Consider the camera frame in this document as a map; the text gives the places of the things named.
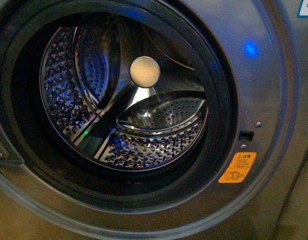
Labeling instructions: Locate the orange warning sticker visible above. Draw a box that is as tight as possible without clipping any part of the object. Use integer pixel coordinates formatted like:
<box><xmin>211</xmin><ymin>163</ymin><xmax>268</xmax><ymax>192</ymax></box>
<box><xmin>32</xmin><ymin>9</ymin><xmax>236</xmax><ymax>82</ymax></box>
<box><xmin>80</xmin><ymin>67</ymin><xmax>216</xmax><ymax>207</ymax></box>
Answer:
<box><xmin>218</xmin><ymin>152</ymin><xmax>257</xmax><ymax>184</ymax></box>

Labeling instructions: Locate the steel washing machine drum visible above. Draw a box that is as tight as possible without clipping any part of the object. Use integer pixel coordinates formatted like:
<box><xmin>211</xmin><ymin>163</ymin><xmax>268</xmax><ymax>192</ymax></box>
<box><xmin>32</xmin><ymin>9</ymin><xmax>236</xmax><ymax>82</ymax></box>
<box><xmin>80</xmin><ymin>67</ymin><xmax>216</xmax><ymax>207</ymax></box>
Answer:
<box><xmin>39</xmin><ymin>13</ymin><xmax>208</xmax><ymax>172</ymax></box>

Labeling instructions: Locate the white energy label sticker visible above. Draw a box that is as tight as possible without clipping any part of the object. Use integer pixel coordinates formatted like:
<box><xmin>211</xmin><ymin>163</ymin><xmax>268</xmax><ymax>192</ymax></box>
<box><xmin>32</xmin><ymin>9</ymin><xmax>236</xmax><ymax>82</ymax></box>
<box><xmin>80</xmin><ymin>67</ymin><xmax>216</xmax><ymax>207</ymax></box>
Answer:
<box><xmin>297</xmin><ymin>0</ymin><xmax>308</xmax><ymax>18</ymax></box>

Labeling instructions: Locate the upper latch screw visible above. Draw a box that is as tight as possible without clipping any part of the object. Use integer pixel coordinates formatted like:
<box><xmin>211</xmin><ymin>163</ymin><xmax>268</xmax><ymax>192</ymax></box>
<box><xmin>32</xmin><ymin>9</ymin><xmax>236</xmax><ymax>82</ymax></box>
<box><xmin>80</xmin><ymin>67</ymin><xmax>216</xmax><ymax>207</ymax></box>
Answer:
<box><xmin>254</xmin><ymin>122</ymin><xmax>262</xmax><ymax>128</ymax></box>

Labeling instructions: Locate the door hinge bracket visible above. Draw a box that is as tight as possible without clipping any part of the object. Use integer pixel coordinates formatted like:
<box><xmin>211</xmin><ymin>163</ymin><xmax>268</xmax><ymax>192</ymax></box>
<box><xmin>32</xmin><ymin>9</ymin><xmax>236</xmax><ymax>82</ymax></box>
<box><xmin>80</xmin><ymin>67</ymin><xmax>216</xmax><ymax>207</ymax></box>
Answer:
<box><xmin>0</xmin><ymin>125</ymin><xmax>24</xmax><ymax>167</ymax></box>

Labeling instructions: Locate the black rubber door gasket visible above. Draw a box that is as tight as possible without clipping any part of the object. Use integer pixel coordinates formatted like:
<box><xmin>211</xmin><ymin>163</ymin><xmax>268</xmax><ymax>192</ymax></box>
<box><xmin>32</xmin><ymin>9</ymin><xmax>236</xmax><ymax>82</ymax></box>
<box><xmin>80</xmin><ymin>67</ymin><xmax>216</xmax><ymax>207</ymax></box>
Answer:
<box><xmin>0</xmin><ymin>0</ymin><xmax>236</xmax><ymax>214</ymax></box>

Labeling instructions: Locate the grey front-load washing machine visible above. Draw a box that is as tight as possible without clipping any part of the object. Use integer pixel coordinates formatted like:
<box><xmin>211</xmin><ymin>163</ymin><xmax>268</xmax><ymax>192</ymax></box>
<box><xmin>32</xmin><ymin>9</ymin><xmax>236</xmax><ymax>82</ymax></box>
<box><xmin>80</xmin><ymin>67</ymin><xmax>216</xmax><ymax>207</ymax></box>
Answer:
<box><xmin>0</xmin><ymin>0</ymin><xmax>308</xmax><ymax>240</ymax></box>

